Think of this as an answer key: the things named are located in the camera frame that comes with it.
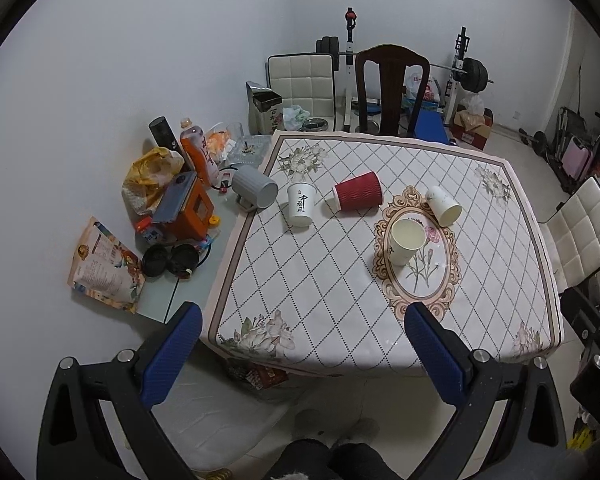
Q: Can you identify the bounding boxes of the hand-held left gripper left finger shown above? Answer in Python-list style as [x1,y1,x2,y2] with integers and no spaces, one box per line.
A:
[37,302,203,480]

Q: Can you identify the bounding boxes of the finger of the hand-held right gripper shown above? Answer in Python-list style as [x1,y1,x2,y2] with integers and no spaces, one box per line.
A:
[561,286,600,348]

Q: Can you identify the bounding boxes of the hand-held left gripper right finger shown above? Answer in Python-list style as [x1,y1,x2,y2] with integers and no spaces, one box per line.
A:
[405,302,567,480]

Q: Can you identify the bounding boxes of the cream paper cup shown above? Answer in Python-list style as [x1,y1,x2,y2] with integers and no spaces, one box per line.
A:
[387,218,426,266]

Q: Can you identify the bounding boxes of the white marbled paper cup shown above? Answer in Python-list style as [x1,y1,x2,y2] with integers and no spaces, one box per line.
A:
[425,185,463,227]

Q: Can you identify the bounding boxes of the red ribbed paper cup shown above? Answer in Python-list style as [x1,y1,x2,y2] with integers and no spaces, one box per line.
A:
[332,170,384,213]

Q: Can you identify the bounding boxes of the white paper cup black print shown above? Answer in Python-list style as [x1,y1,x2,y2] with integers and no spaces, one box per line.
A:
[286,182,317,228]

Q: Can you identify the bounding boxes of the white padded chair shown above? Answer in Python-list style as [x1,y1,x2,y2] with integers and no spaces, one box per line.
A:
[266,53,339,133]
[537,176,600,291]

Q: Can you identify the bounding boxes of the white stool seat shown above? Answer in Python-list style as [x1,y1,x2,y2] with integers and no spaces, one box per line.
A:
[122,360,306,473]

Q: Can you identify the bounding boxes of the printed snack bag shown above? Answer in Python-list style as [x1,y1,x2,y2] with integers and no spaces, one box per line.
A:
[68,216,147,315]

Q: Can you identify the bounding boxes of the blue red snack packet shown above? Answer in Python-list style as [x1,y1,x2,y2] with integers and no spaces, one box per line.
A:
[134,217,163,246]

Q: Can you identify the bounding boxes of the floral printed tablecloth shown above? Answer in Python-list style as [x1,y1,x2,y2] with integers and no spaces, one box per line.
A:
[202,130,566,378]

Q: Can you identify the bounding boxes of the orange box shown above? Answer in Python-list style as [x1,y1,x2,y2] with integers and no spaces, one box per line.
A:
[160,180,216,241]

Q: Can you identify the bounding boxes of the pink suitcase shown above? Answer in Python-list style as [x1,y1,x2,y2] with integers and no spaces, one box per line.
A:
[562,137,594,181]

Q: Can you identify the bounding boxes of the person's legs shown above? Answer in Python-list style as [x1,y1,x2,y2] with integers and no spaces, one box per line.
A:
[270,437,408,480]

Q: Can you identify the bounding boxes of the grey-blue notebook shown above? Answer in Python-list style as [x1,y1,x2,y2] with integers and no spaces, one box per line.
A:
[151,171,198,223]

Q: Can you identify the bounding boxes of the yellow plastic bag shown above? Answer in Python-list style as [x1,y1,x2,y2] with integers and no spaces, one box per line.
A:
[122,147,186,216]

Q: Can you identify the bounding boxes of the black dumbbell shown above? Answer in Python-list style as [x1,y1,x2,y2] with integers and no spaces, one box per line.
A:
[518,127,549,155]

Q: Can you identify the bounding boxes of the black folded trolley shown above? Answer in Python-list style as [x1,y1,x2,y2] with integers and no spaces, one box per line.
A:
[550,105,588,181]

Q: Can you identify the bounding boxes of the grey ribbed mug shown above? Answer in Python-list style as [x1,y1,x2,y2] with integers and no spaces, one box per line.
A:
[231,166,280,211]

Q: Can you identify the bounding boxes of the orange drink bottle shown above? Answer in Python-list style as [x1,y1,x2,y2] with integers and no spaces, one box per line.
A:
[179,117,221,188]

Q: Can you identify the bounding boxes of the cardboard box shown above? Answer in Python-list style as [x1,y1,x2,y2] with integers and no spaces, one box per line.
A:
[452,107,494,151]

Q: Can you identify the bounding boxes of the orange snack packet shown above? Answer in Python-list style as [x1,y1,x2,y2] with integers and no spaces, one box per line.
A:
[203,127,233,165]

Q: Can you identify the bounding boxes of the glass ashtray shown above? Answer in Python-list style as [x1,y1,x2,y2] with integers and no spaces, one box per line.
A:
[225,135,272,166]

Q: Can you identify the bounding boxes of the black cylindrical flask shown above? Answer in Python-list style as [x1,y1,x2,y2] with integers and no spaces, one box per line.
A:
[148,116,186,161]

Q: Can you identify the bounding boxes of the blue bench pad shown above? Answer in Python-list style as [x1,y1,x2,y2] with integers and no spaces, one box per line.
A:
[413,110,451,145]

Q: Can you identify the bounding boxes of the barbell with black plates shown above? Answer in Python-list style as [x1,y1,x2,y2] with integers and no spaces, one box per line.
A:
[315,35,496,95]

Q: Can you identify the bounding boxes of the tea box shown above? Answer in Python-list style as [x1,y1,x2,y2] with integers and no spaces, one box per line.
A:
[246,80,285,136]

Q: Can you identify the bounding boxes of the crumpled clear plastic bag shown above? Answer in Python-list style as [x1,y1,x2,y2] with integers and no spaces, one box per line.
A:
[282,103,312,132]

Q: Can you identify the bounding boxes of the dark wooden chair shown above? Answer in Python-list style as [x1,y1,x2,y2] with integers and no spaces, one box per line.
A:
[354,45,432,138]

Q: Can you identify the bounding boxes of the white red plastic bag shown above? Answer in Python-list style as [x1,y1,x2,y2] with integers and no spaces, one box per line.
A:
[404,70,443,103]

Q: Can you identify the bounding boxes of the white squat rack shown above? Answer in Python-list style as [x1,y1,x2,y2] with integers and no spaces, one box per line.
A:
[340,7,473,133]

